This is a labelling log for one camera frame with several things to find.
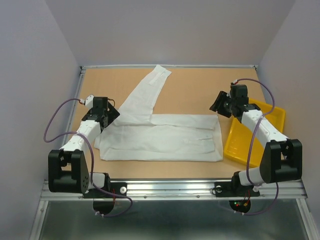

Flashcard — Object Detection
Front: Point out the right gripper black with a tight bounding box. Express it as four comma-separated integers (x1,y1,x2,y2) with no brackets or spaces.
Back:
208,90,236,118

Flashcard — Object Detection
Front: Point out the white long sleeve shirt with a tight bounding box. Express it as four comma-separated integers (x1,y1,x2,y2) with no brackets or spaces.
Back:
94,65,223,162

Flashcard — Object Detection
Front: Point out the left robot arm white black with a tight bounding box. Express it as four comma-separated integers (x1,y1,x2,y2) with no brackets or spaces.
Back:
48,95,120,197

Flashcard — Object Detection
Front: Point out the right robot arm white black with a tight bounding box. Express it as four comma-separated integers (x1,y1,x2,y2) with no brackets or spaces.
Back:
209,83,303,195

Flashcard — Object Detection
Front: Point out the yellow plastic tray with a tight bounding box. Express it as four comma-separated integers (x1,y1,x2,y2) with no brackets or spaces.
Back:
223,106,286,168

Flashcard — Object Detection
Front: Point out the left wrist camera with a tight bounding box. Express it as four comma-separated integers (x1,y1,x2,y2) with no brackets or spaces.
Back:
79,94,95,109

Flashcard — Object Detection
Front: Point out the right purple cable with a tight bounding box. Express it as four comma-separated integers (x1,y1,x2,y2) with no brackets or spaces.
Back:
231,77,280,216

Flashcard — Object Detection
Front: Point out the purple cable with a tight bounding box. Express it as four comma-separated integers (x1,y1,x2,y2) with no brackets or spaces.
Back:
43,98,135,218
231,77,280,216

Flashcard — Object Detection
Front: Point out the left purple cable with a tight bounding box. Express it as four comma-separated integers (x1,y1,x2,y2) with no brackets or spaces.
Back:
43,98,135,218

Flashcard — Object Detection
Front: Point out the aluminium mounting rail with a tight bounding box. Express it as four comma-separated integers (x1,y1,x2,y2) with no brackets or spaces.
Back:
41,177,308,201

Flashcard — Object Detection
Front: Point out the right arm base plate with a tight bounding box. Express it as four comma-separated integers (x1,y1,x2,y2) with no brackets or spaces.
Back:
212,181,261,215

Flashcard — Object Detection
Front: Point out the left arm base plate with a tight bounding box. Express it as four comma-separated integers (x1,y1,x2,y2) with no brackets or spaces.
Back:
83,182,132,218

